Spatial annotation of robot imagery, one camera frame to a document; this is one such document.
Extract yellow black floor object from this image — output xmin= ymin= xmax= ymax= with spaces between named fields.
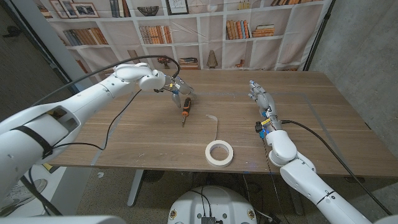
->
xmin=42 ymin=162 xmax=60 ymax=174

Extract black orange screwdriver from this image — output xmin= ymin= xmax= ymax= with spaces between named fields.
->
xmin=181 ymin=97 xmax=192 ymax=128

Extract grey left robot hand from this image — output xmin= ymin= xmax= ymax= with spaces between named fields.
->
xmin=164 ymin=76 xmax=197 ymax=109

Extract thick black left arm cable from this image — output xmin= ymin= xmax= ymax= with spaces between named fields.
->
xmin=30 ymin=55 xmax=182 ymax=107

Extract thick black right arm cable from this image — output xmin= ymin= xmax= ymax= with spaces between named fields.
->
xmin=281 ymin=119 xmax=392 ymax=216

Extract printed bookshelf backdrop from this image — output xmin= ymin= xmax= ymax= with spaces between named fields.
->
xmin=34 ymin=0 xmax=332 ymax=91

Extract black backdrop stand pole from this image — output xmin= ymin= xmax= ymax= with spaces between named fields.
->
xmin=303 ymin=0 xmax=336 ymax=72

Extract black door handle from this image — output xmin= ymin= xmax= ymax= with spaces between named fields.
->
xmin=2 ymin=26 xmax=22 ymax=39

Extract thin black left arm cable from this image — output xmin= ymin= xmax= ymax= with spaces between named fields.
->
xmin=52 ymin=89 xmax=143 ymax=151

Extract white robot torso base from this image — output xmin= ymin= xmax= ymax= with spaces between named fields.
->
xmin=167 ymin=185 xmax=257 ymax=224

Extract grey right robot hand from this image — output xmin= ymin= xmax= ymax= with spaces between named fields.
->
xmin=248 ymin=80 xmax=283 ymax=133

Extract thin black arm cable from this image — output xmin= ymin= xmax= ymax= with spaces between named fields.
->
xmin=262 ymin=138 xmax=290 ymax=224
xmin=52 ymin=89 xmax=143 ymax=151

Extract white table leg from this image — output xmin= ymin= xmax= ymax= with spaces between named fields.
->
xmin=127 ymin=169 xmax=145 ymax=208

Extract white masking tape roll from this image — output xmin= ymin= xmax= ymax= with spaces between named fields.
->
xmin=205 ymin=114 xmax=234 ymax=168

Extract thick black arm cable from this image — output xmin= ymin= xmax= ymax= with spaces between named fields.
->
xmin=30 ymin=55 xmax=182 ymax=107
xmin=281 ymin=119 xmax=392 ymax=216

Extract grey sneaker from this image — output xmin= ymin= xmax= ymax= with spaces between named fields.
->
xmin=0 ymin=179 xmax=48 ymax=215

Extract grey table leg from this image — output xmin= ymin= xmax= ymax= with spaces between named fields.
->
xmin=284 ymin=174 xmax=304 ymax=216

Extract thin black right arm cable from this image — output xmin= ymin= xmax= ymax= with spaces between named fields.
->
xmin=262 ymin=138 xmax=290 ymax=224

